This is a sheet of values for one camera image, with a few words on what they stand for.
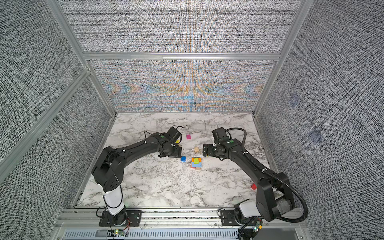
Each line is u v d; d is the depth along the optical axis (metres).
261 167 0.46
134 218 0.74
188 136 1.04
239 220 0.65
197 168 0.90
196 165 0.91
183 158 0.93
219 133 0.68
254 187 0.83
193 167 0.90
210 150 0.77
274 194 0.42
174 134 0.73
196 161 0.90
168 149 0.75
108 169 0.48
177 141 0.78
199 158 0.91
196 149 0.97
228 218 0.73
